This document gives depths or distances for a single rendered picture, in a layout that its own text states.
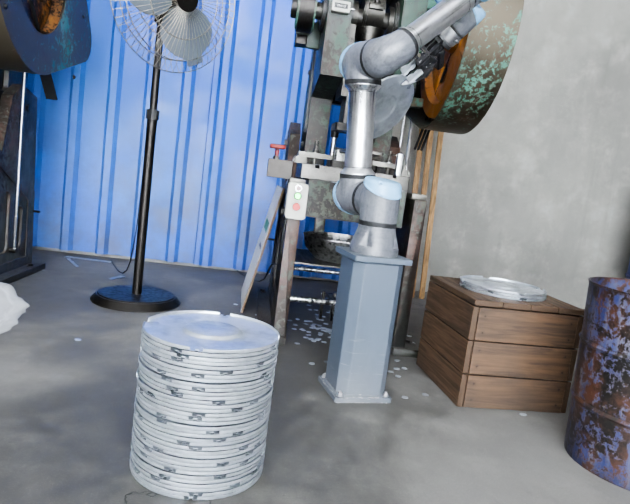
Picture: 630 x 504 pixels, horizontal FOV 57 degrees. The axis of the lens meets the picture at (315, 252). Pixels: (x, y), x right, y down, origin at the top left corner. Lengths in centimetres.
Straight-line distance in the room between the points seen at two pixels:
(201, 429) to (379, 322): 76
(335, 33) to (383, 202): 91
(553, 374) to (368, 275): 71
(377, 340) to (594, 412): 61
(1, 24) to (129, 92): 140
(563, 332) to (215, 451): 122
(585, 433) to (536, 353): 36
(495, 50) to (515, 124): 173
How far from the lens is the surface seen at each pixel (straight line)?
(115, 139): 368
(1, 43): 248
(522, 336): 195
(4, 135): 292
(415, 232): 227
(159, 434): 123
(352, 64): 185
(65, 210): 375
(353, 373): 178
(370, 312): 174
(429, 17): 187
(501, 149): 395
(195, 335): 122
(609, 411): 167
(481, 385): 194
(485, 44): 228
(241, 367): 116
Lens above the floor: 67
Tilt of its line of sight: 8 degrees down
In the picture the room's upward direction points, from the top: 7 degrees clockwise
